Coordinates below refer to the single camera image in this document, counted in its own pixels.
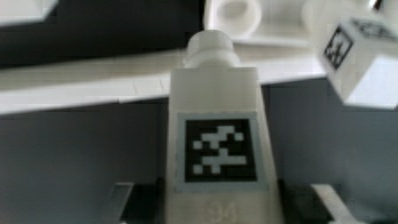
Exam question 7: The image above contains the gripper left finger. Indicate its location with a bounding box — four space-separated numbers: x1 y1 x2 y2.
97 182 135 224

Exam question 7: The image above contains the white U-shaped fixture wall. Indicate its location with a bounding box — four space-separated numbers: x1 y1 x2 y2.
0 0 330 116

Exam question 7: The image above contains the white chair leg short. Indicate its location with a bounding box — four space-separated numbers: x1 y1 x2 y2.
165 30 284 224

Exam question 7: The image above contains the white chair seat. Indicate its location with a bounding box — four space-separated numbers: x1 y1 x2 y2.
202 0 375 48

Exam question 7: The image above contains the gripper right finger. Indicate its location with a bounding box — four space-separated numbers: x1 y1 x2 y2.
311 184 366 224

